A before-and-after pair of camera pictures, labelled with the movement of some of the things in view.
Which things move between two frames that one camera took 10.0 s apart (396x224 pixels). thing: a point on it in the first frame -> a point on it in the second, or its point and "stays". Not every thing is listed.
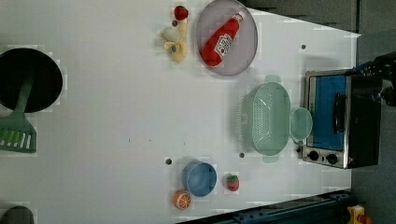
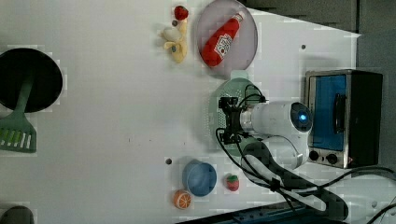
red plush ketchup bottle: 217,44 stays
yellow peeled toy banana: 176,41 stays
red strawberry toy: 233,183 stays
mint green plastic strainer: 263,119 -> 241,88
